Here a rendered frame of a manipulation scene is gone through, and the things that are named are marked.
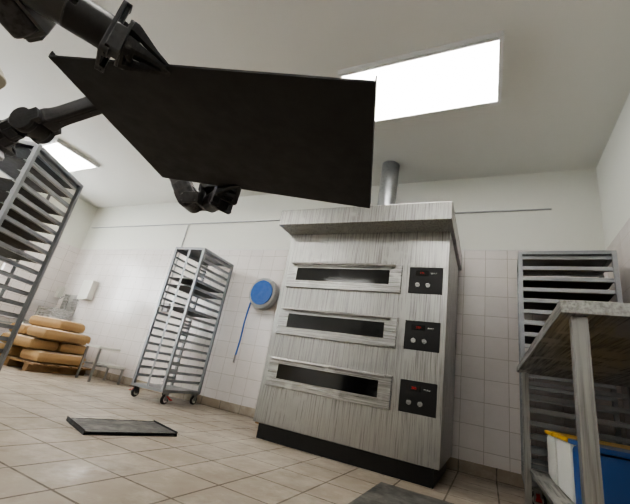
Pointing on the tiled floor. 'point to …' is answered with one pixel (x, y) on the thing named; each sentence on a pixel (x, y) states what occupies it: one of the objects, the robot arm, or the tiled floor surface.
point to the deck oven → (366, 339)
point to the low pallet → (36, 365)
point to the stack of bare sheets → (120, 427)
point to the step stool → (100, 363)
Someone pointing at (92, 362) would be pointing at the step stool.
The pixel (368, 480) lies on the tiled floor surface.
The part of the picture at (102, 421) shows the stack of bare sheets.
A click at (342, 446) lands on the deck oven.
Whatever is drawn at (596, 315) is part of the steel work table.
